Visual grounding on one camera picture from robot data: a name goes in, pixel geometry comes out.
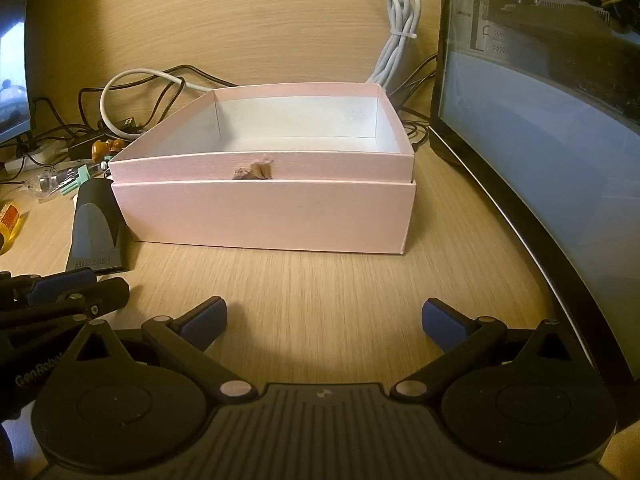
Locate white cable loop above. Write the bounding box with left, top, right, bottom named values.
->
left=100, top=67, right=217, bottom=142

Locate yellow screwdriver handle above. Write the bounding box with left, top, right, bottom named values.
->
left=0, top=200, right=25, bottom=256

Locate computer case with glass panel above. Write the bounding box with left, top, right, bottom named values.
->
left=429, top=0, right=640, bottom=396

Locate grey and black tool handle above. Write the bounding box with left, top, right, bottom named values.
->
left=65, top=179, right=128, bottom=275

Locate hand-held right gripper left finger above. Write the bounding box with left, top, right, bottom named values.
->
left=64, top=296, right=257, bottom=404

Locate pink cardboard box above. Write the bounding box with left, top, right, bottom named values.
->
left=107, top=82, right=418, bottom=256

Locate small orange part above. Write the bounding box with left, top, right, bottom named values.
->
left=91, top=139, right=126, bottom=161

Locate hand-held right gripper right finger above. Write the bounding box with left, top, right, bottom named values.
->
left=390, top=297, right=582, bottom=403

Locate bundled white cable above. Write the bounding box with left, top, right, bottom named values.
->
left=365, top=0, right=423, bottom=86

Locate black cable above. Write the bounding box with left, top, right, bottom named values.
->
left=0, top=97, right=101, bottom=181
left=79, top=64, right=241, bottom=126
left=387, top=52, right=441, bottom=153

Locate clear plastic bag of parts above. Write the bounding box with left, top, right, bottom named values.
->
left=22, top=162, right=108, bottom=206

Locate white power strip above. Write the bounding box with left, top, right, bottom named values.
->
left=0, top=142, right=68, bottom=171

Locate black power adapter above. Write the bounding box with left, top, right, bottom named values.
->
left=67, top=132, right=108, bottom=161

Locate green terminal connector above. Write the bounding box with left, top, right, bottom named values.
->
left=60, top=165, right=98, bottom=196

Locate black computer monitor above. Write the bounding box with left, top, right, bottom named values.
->
left=0, top=0, right=36, bottom=146

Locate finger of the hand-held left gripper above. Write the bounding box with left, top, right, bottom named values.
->
left=0, top=267, right=97, bottom=312
left=0, top=276, right=132, bottom=357

